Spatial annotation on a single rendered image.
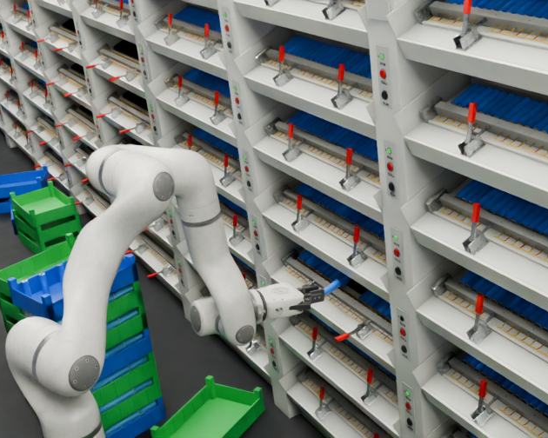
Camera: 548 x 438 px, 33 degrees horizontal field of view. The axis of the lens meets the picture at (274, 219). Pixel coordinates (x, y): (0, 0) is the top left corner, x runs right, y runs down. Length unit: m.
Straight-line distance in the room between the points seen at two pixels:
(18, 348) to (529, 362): 0.98
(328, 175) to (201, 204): 0.34
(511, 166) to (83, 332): 0.85
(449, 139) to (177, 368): 1.69
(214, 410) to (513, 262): 1.46
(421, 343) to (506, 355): 0.28
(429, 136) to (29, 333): 0.87
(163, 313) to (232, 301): 1.51
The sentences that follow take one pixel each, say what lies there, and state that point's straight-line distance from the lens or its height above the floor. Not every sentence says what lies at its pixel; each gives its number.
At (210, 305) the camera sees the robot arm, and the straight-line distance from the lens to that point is 2.15.
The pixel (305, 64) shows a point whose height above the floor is 1.11.
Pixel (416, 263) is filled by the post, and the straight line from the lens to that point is 1.96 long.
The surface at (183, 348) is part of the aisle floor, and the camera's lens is 3.31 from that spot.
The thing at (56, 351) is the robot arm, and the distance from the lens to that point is 1.84.
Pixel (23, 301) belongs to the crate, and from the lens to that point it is 2.71.
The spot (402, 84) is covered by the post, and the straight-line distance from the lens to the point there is 1.82.
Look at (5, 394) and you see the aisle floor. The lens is 3.32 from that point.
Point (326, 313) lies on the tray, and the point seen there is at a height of 0.48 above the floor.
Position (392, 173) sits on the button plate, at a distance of 1.91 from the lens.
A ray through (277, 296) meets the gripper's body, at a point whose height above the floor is 0.62.
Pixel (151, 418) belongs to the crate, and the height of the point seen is 0.03.
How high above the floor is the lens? 1.65
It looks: 23 degrees down
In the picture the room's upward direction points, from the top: 7 degrees counter-clockwise
